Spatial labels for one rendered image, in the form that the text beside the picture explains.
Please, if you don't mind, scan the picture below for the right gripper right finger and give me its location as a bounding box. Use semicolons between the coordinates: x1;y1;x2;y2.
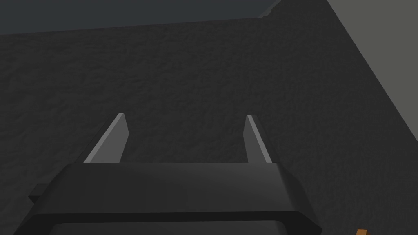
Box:
242;114;278;164

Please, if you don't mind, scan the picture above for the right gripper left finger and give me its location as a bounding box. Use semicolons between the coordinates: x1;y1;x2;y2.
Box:
75;113;130;164

